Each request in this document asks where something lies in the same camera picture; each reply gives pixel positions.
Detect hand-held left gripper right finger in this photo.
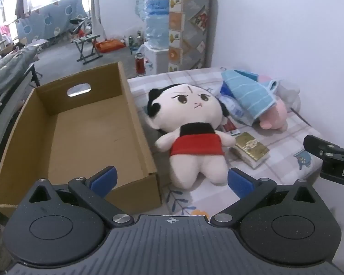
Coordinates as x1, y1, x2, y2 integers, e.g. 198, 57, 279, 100
210, 167, 319, 227

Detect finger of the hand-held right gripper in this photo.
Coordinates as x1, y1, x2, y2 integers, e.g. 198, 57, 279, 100
303, 134, 344, 161

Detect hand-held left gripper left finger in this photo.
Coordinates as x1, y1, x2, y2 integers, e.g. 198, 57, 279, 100
26, 165, 134, 227

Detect brown cardboard box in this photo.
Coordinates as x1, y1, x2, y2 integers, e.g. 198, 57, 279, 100
0, 61, 162, 218

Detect pink plush pig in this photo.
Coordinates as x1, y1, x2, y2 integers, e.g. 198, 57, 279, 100
258, 102, 288, 131

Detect red toothpaste tube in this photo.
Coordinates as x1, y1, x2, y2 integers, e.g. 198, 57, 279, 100
220, 117, 242, 138

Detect black-haired plush doll red dress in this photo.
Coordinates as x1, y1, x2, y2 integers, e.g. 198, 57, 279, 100
146, 82, 236, 190

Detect blue striped towel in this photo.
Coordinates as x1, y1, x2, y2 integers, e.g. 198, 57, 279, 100
220, 69, 278, 121

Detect checked bed sheet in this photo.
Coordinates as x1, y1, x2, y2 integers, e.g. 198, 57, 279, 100
128, 66, 327, 217

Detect clear glass cup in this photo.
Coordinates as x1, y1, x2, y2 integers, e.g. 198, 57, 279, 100
277, 79, 301, 112

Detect red thermos bottle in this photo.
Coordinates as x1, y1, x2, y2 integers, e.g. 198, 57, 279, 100
135, 53, 145, 76

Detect orange bag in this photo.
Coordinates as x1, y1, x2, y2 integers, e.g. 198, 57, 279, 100
94, 38, 127, 53

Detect folding stool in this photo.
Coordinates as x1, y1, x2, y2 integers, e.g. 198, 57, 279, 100
72, 34, 101, 65

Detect cluster of bottles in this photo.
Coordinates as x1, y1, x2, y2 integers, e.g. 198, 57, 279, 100
123, 30, 144, 49

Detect grey quilt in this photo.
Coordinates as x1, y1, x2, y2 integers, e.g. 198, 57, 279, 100
0, 45, 39, 121

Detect small cardboard box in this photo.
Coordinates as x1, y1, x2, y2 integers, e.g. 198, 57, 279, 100
26, 38, 49, 52

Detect black exercise bike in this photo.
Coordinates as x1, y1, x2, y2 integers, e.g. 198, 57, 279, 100
69, 16, 92, 38

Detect folded patterned mattress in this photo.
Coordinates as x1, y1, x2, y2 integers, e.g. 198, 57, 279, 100
169, 0, 218, 72

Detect hanging blue patterned sheet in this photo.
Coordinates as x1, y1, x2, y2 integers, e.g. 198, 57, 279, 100
16, 0, 89, 45

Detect white curtain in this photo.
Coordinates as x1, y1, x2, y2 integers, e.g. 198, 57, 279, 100
90, 0, 106, 41

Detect hanging clothes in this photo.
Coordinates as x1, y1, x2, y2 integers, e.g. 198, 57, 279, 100
15, 0, 32, 19

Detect black cable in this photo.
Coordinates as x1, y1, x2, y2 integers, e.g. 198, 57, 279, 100
289, 107, 313, 127

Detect metal frame bed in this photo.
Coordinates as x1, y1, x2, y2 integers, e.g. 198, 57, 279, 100
0, 63, 43, 138

